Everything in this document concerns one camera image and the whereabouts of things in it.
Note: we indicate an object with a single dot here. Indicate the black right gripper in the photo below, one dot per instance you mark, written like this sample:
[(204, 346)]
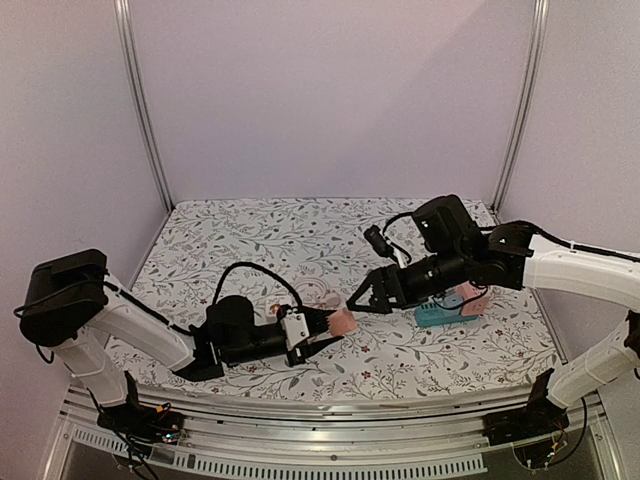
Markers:
[(392, 286)]

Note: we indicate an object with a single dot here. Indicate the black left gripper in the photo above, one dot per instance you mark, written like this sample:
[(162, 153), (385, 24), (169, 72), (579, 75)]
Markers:
[(308, 351)]

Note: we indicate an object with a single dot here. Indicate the small pink plug adapter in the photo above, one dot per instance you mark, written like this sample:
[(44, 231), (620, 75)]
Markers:
[(341, 322)]

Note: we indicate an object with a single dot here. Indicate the teal power strip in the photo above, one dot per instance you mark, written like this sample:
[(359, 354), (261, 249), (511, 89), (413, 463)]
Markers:
[(431, 315)]

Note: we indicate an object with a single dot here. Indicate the small blue plug adapter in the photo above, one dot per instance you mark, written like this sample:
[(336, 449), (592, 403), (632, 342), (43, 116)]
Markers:
[(451, 306)]

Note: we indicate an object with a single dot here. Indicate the pink cube socket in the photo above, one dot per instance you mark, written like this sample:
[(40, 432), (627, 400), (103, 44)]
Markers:
[(475, 299)]

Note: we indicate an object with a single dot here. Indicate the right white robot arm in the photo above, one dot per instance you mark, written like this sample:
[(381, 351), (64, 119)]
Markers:
[(610, 276)]

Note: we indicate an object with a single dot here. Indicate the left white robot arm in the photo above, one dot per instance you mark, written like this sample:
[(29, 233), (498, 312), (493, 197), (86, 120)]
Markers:
[(71, 297)]

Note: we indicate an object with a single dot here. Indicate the floral table mat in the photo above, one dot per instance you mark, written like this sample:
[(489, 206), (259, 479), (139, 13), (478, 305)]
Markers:
[(262, 248)]

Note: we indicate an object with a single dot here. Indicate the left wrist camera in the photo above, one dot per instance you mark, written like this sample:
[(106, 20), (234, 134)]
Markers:
[(293, 323)]

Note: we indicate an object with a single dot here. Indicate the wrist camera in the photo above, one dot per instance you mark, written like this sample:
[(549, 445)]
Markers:
[(385, 248), (293, 323)]

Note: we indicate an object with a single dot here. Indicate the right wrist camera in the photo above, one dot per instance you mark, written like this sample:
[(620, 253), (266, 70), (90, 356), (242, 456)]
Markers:
[(385, 248)]

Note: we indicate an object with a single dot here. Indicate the aluminium front rail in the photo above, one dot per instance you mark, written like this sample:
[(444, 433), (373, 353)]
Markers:
[(437, 437)]

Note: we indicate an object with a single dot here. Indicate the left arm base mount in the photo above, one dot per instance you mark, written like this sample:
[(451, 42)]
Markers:
[(140, 427)]

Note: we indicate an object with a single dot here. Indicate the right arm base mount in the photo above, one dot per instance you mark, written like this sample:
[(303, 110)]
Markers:
[(538, 417)]

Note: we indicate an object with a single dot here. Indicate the right aluminium frame post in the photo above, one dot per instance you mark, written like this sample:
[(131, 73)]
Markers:
[(525, 99)]

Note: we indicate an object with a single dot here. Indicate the aluminium frame post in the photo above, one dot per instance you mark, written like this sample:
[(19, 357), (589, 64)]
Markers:
[(525, 99), (134, 76)]

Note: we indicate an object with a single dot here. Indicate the left aluminium frame post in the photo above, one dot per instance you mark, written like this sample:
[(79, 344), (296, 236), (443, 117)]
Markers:
[(134, 76)]

